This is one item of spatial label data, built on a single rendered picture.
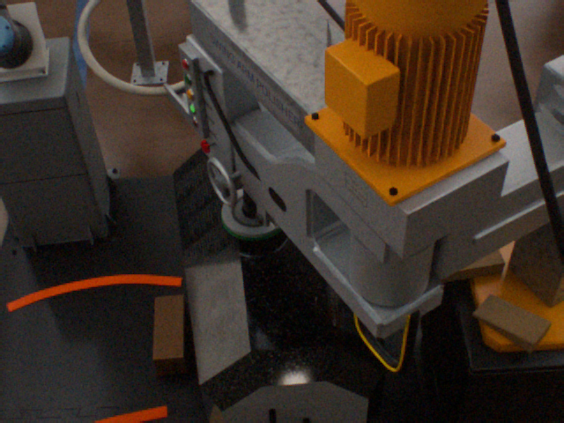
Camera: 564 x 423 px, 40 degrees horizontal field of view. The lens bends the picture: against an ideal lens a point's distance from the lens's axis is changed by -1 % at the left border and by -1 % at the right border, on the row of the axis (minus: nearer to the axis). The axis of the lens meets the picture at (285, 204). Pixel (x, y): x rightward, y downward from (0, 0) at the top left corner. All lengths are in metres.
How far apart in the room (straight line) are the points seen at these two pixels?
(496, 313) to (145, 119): 2.44
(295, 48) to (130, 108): 2.62
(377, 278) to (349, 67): 0.61
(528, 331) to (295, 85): 1.07
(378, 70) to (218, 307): 1.35
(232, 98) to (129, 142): 2.13
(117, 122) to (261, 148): 2.34
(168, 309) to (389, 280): 1.61
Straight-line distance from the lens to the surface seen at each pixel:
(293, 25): 1.84
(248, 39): 1.80
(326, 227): 1.93
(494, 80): 4.47
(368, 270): 1.73
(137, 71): 4.55
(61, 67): 3.25
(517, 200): 1.83
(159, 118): 4.22
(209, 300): 2.51
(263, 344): 2.27
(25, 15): 3.23
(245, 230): 2.45
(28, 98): 3.14
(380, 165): 1.45
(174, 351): 3.08
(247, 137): 2.01
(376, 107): 1.28
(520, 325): 2.35
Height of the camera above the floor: 2.71
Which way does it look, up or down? 47 degrees down
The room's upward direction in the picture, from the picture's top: 3 degrees counter-clockwise
